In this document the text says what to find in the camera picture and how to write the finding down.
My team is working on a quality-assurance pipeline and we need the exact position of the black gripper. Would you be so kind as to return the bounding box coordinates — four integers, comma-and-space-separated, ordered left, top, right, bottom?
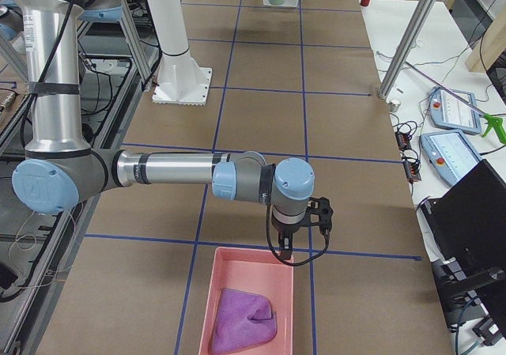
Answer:
271, 217, 301, 259

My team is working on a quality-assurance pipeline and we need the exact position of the purple microfiber cloth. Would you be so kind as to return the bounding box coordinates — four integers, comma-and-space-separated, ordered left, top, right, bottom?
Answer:
209, 289, 278, 354

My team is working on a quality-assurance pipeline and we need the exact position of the pink plastic tray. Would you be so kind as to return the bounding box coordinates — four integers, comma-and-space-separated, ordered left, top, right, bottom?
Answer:
198, 247, 294, 354

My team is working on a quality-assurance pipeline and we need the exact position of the small metal cylinder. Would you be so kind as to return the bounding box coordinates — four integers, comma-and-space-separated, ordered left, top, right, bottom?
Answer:
388, 99, 401, 113

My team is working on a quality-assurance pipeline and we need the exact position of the black monitor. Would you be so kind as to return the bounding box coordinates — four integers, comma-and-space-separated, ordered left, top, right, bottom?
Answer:
421, 159, 505, 333

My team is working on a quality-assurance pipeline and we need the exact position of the teach pendant tablet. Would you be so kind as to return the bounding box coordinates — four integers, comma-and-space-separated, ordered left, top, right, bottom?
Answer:
420, 129, 482, 187
429, 87, 481, 135

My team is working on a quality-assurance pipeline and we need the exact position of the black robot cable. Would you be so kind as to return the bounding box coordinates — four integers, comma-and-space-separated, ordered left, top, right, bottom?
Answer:
265, 202, 331, 267

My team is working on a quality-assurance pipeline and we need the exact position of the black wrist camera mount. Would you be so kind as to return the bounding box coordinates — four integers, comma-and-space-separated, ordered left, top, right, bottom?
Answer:
306, 197, 334, 236

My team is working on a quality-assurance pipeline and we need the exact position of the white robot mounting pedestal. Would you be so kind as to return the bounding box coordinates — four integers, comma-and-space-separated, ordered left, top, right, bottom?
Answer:
147, 0, 213, 106

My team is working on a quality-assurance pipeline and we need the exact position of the aluminium frame post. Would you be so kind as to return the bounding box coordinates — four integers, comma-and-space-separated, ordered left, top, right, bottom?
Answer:
378, 0, 436, 100

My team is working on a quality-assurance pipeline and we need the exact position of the green handled reacher stick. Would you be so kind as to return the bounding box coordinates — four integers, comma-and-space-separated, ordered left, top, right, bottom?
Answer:
404, 60, 506, 145

